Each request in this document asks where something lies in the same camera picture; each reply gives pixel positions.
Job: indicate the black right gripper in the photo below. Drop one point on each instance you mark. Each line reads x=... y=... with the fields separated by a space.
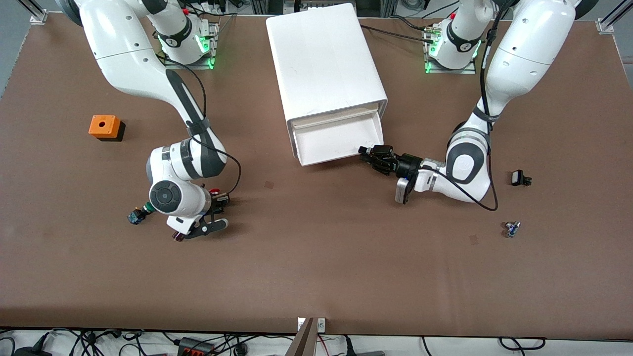
x=220 y=199

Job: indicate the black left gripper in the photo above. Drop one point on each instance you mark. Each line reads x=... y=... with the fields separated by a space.
x=406 y=164

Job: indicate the white plastic drawer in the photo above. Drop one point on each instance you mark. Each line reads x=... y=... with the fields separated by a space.
x=336 y=141

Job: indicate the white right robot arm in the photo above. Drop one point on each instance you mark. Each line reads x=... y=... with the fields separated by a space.
x=128 y=49

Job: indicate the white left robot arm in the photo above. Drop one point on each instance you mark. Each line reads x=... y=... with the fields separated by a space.
x=524 y=44

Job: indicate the white plastic drawer cabinet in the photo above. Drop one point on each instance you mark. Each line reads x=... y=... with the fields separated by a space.
x=321 y=59

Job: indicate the dark purple capacitor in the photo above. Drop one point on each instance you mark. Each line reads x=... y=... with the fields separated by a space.
x=177 y=237

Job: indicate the orange box with hole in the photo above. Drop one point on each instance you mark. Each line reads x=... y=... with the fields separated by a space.
x=112 y=128

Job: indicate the small black electronic component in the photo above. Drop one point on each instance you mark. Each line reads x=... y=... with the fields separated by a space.
x=517 y=177

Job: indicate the small blue electronic component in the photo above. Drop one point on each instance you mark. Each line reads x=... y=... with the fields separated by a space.
x=512 y=229

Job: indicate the black power strip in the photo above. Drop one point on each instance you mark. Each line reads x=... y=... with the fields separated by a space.
x=195 y=348

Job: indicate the black power plug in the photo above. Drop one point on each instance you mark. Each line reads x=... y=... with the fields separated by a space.
x=29 y=352

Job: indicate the green push button switch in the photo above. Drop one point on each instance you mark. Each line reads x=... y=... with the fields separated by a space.
x=134 y=216

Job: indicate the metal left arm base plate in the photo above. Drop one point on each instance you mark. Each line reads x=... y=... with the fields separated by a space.
x=450 y=71

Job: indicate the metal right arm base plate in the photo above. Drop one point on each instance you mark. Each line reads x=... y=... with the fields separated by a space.
x=188 y=66

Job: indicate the small white bracket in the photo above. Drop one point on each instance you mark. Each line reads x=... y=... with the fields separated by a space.
x=321 y=324
x=301 y=324

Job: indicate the grey brown mounting post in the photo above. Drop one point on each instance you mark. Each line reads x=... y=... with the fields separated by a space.
x=302 y=341

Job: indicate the aluminium frame strut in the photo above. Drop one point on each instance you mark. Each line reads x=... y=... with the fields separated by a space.
x=38 y=17
x=606 y=24

